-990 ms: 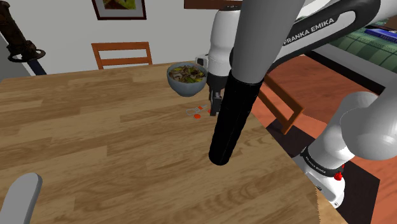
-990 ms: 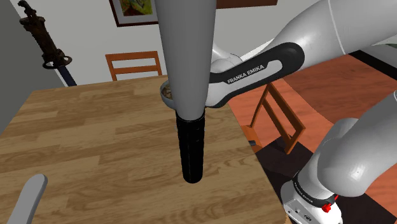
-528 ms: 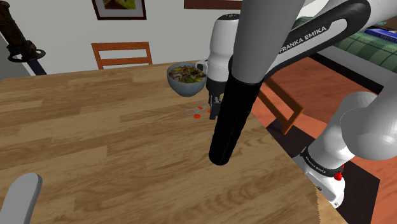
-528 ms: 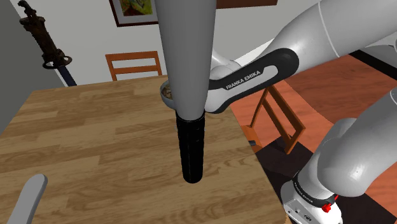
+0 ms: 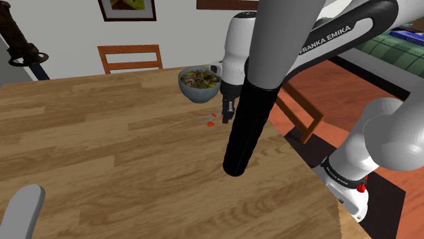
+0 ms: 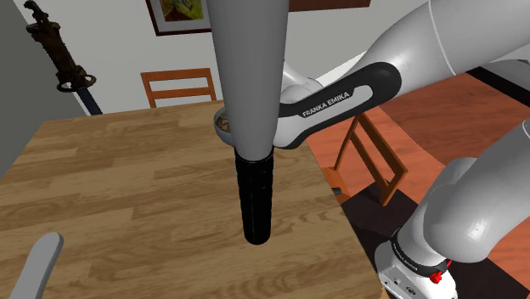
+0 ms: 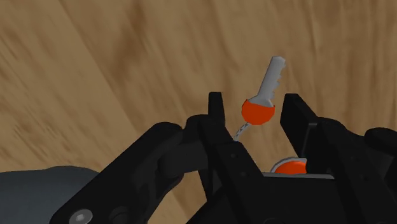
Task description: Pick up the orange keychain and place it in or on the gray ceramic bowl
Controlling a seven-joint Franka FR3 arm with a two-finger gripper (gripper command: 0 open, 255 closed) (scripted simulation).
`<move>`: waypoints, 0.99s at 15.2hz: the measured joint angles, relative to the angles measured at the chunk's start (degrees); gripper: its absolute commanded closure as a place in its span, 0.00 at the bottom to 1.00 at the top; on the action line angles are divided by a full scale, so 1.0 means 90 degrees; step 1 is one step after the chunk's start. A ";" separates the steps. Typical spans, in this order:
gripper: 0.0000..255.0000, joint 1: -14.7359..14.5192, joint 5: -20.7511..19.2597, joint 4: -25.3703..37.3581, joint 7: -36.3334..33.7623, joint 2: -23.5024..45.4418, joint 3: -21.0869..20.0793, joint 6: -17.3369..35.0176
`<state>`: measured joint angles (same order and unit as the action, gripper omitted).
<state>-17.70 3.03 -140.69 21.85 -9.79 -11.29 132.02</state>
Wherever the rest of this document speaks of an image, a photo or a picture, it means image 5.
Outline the grey-blue bowl of food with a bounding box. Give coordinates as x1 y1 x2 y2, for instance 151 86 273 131
178 67 222 104

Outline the orange-brown wooden chair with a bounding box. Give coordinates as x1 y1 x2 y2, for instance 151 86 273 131
97 44 164 75
274 80 326 144

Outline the wooden table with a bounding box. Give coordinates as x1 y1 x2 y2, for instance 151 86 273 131
0 65 364 239

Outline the green sofa with books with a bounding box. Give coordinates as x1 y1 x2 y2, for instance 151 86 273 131
313 17 424 79

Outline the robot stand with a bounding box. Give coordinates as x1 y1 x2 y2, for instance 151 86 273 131
284 126 407 239

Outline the dark brown sword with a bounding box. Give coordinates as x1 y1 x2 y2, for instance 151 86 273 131
0 0 51 81

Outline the grey chair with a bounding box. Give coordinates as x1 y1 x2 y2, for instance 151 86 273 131
0 183 46 239

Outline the brown framed wall picture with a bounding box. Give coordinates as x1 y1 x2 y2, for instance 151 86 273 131
196 0 260 11

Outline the dark framed wall picture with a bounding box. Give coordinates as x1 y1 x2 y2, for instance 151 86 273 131
97 0 158 22

